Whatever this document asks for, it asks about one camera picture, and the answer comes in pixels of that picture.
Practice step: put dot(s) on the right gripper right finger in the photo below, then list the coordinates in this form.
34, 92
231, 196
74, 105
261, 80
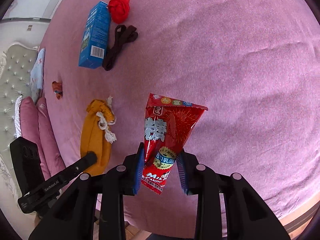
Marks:
247, 215

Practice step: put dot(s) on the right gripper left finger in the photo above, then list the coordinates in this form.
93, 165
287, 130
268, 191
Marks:
72, 216

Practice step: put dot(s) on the red milk candy wrapper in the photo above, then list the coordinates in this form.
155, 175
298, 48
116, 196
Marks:
168, 124

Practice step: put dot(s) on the pink folded quilt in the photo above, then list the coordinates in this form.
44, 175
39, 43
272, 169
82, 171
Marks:
36, 127

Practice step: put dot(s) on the white knitted blanket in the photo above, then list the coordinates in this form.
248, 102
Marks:
17, 122

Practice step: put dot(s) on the light blue patterned pillow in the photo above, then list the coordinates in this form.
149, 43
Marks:
36, 76

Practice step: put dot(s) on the grey tufted headboard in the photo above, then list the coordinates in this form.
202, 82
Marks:
16, 64

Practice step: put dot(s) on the blue carton box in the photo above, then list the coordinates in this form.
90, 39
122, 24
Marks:
95, 38

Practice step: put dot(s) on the white wardrobe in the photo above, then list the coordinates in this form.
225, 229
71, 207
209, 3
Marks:
31, 10

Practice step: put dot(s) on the dark maroon sock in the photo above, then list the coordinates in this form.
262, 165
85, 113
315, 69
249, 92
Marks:
122, 36

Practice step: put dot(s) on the red rolled sock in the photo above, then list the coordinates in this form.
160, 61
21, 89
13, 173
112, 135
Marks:
119, 10

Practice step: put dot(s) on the mustard drawstring pouch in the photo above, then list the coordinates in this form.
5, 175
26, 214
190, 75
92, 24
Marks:
96, 134

